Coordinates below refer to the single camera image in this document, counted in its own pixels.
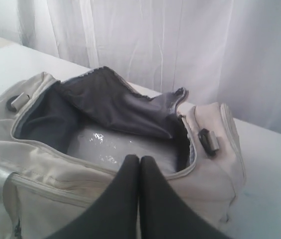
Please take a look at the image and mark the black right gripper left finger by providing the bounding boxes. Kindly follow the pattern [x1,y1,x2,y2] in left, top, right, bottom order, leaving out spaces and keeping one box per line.
[49,155,139,239]

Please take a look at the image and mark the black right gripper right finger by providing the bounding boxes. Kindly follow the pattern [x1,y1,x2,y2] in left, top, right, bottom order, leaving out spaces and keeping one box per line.
[139,156,227,239]

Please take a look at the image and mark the cream fabric duffel bag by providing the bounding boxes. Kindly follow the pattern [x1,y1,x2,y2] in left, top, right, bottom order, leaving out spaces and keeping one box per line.
[0,67,246,239]

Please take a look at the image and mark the clear plastic bag liner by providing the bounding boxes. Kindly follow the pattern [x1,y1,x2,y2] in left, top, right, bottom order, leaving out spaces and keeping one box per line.
[67,124,177,174]

